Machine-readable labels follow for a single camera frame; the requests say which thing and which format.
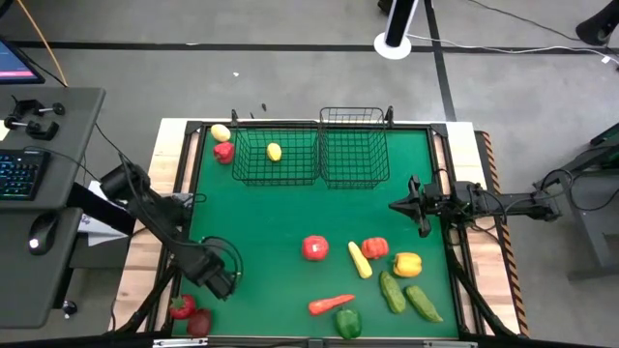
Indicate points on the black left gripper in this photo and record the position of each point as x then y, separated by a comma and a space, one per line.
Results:
210, 273

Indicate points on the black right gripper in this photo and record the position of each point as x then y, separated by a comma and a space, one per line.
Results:
428, 205

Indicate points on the white paper sheet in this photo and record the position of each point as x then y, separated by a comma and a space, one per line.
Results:
104, 234

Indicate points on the red strawberry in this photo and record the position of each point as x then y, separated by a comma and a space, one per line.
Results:
182, 307

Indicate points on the black backlit keyboard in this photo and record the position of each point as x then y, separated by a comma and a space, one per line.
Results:
19, 174

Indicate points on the dark red beet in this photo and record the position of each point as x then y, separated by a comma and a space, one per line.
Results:
199, 322

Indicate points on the black computer monitor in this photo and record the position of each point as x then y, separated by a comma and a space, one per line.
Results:
12, 63

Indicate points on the black pole with white base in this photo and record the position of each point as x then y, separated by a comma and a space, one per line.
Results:
392, 46

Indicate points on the black floor stand pole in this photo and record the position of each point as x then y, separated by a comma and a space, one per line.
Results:
599, 24

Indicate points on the green bell pepper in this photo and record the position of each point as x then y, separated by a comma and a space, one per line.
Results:
348, 323

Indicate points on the yellow black hazard tape strip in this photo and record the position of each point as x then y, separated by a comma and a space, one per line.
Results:
486, 154

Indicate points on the black computer mouse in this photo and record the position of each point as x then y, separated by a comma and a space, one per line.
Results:
42, 233

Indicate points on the glossy red round tomato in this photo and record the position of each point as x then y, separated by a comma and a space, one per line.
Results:
315, 248

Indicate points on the orange-red ribbed tomato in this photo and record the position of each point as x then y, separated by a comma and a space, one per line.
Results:
374, 247

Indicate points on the grey equipment stand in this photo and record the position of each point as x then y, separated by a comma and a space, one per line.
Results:
595, 208

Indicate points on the red bell pepper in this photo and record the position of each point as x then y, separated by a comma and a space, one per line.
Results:
224, 152

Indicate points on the green table mat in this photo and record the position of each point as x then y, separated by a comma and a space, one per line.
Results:
271, 217

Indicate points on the black C-clamp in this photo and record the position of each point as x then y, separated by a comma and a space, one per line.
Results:
29, 107
34, 129

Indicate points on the black round knob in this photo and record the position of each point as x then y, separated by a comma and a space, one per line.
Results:
70, 308

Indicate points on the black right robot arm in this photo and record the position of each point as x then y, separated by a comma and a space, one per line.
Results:
508, 203

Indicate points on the pale yellow potato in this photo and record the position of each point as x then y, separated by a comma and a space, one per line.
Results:
220, 132

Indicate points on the yellow lemon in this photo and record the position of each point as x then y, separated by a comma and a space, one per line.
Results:
274, 152

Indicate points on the orange carrot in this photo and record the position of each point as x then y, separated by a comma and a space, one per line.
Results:
330, 304

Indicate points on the green cucumber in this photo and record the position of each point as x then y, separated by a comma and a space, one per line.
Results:
392, 292
423, 303

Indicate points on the yellow bell pepper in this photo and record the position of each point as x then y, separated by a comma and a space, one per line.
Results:
407, 264

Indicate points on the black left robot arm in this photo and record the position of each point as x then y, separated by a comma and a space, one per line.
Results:
155, 212

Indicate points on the grey side desk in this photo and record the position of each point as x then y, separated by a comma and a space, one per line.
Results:
63, 125

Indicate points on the yellow corn toy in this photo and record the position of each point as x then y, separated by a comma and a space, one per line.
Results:
360, 259

